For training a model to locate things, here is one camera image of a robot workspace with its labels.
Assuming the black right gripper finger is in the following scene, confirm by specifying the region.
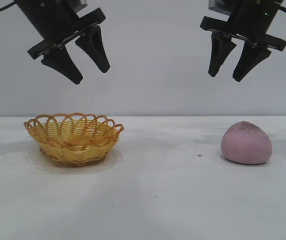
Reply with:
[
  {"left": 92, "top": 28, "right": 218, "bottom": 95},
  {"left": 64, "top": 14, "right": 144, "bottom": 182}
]
[
  {"left": 232, "top": 41, "right": 272, "bottom": 83},
  {"left": 207, "top": 31, "right": 238, "bottom": 78}
]

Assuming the pink soft peach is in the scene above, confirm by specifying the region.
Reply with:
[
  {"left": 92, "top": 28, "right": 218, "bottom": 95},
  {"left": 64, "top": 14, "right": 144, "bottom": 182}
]
[{"left": 220, "top": 120, "right": 274, "bottom": 166}]

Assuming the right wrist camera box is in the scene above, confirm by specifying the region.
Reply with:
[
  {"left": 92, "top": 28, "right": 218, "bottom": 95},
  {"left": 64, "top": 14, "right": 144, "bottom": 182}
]
[{"left": 207, "top": 0, "right": 234, "bottom": 13}]

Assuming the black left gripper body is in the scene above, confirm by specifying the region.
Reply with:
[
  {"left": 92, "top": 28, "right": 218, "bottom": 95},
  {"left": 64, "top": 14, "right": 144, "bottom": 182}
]
[{"left": 16, "top": 0, "right": 107, "bottom": 60}]

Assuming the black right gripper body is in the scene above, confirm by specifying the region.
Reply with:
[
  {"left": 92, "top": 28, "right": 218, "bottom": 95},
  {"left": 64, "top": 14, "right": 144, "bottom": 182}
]
[{"left": 199, "top": 0, "right": 286, "bottom": 53}]

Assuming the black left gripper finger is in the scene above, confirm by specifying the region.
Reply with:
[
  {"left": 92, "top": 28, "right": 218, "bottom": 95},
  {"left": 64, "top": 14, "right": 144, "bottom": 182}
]
[
  {"left": 74, "top": 24, "right": 111, "bottom": 74},
  {"left": 40, "top": 46, "right": 84, "bottom": 85}
]

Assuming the yellow woven wicker basket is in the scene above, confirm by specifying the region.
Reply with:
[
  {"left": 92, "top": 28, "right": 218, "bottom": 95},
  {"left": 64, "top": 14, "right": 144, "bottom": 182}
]
[{"left": 23, "top": 112, "right": 125, "bottom": 168}]

